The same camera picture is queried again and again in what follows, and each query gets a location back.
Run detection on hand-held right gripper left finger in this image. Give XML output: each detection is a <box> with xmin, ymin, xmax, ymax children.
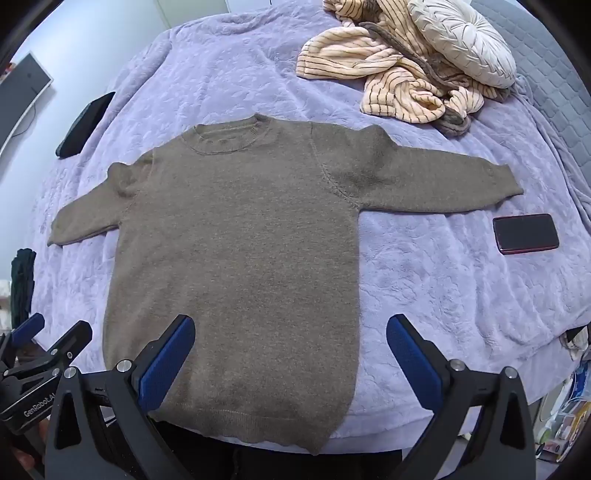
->
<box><xmin>44</xmin><ymin>315</ymin><xmax>196</xmax><ymax>480</ymax></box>

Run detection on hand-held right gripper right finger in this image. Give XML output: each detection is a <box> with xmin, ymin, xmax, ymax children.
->
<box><xmin>386</xmin><ymin>313</ymin><xmax>537</xmax><ymax>480</ymax></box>

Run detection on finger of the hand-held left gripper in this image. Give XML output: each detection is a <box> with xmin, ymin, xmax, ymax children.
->
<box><xmin>0</xmin><ymin>313</ymin><xmax>46</xmax><ymax>366</ymax></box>
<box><xmin>4</xmin><ymin>320</ymin><xmax>93</xmax><ymax>385</ymax></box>

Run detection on brown knit sweater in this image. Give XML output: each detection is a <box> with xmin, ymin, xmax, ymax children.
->
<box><xmin>47</xmin><ymin>114</ymin><xmax>525</xmax><ymax>456</ymax></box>

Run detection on dark green cloth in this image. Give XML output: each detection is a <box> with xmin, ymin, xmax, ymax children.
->
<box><xmin>10</xmin><ymin>248</ymin><xmax>37</xmax><ymax>328</ymax></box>

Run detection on purple textured blanket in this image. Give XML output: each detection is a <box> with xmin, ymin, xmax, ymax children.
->
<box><xmin>28</xmin><ymin>4</ymin><xmax>591</xmax><ymax>444</ymax></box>

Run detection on person's black clothing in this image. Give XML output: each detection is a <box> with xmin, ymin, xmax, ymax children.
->
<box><xmin>152</xmin><ymin>413</ymin><xmax>407</xmax><ymax>480</ymax></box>

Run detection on assorted colourful boxes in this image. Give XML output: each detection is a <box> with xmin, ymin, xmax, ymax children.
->
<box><xmin>531</xmin><ymin>323</ymin><xmax>591</xmax><ymax>462</ymax></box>

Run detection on smartphone with red case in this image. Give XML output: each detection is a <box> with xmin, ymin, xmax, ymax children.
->
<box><xmin>492</xmin><ymin>213</ymin><xmax>560</xmax><ymax>256</ymax></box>

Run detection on black flat rectangular device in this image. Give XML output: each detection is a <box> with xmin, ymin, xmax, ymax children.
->
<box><xmin>55</xmin><ymin>91</ymin><xmax>116</xmax><ymax>160</ymax></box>

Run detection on beige striped fleece blanket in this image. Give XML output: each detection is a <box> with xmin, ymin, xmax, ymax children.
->
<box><xmin>296</xmin><ymin>0</ymin><xmax>509</xmax><ymax>137</ymax></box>

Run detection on white round pleated pillow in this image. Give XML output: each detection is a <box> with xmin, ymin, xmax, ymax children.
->
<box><xmin>409</xmin><ymin>0</ymin><xmax>517</xmax><ymax>89</ymax></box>

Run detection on grey quilted bedspread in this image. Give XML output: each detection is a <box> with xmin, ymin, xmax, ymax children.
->
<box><xmin>471</xmin><ymin>0</ymin><xmax>591</xmax><ymax>195</ymax></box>

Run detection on white-framed wall screen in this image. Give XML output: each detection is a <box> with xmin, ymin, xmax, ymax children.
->
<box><xmin>0</xmin><ymin>52</ymin><xmax>54</xmax><ymax>158</ymax></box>

